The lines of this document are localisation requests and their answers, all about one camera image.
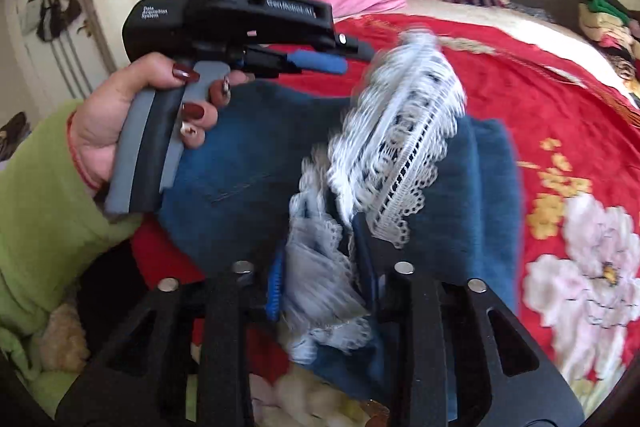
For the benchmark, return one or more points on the cream bed sheet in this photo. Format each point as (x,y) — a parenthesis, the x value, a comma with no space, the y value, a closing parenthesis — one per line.
(549,37)

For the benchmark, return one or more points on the left hand red nails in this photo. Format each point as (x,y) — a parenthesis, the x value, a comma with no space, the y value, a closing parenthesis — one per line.
(94,129)

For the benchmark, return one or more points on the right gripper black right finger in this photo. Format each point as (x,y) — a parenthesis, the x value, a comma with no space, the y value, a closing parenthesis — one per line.
(375,260)

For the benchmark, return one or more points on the left green sleeve forearm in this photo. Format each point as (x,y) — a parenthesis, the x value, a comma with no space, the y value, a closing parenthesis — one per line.
(51,231)

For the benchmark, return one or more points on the stack of folded clothes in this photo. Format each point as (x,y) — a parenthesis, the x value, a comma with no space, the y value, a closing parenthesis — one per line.
(614,31)

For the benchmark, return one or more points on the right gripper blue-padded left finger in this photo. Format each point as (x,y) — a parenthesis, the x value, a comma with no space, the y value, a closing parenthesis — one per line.
(275,283)

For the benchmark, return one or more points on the blue denim pants lace trim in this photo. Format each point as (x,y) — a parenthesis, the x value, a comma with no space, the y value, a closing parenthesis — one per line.
(285,171)

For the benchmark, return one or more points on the door with hanging bags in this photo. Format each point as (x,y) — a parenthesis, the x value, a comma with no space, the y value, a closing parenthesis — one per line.
(59,48)

